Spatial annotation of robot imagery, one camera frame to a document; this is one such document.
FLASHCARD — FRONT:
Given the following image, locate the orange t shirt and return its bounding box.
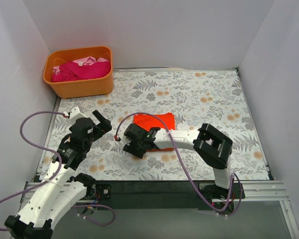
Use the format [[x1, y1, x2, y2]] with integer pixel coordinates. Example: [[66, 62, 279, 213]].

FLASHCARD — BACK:
[[133, 113, 175, 152]]

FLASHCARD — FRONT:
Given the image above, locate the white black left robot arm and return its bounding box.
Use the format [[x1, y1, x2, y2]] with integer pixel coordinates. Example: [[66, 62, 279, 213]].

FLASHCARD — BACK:
[[4, 107, 112, 239]]

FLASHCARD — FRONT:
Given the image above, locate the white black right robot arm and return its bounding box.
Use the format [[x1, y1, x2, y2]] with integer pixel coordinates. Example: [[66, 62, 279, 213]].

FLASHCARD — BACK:
[[119, 123, 234, 198]]

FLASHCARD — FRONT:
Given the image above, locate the floral patterned table mat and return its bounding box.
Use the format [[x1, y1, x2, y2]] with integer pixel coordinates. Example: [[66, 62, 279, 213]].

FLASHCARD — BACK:
[[39, 71, 272, 182]]

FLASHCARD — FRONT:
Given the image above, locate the orange plastic bin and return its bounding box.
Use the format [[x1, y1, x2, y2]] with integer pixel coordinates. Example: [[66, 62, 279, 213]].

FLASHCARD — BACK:
[[43, 46, 114, 99]]

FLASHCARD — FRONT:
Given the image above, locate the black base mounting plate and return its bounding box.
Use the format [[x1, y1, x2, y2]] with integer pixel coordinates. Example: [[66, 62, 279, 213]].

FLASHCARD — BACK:
[[94, 181, 245, 211]]

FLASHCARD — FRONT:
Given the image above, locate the magenta t shirt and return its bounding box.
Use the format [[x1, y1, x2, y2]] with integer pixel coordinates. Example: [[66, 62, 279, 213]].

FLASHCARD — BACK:
[[51, 61, 111, 83]]

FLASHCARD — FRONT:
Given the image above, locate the light pink t shirt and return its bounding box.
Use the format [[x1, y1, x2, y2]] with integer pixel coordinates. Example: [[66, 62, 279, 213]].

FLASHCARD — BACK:
[[53, 56, 108, 75]]

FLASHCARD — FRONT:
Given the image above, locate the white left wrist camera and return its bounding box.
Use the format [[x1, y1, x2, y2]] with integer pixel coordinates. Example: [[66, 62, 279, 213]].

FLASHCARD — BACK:
[[63, 107, 87, 124]]

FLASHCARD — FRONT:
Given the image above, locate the aluminium frame rail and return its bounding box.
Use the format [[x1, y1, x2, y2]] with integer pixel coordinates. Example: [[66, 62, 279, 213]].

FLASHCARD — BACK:
[[20, 180, 290, 203]]

